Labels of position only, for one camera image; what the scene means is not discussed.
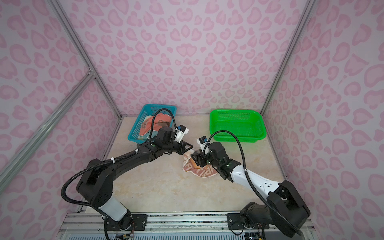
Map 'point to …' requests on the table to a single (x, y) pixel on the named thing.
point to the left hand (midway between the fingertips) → (195, 147)
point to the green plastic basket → (247, 124)
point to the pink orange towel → (161, 120)
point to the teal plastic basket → (150, 110)
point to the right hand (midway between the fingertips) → (194, 151)
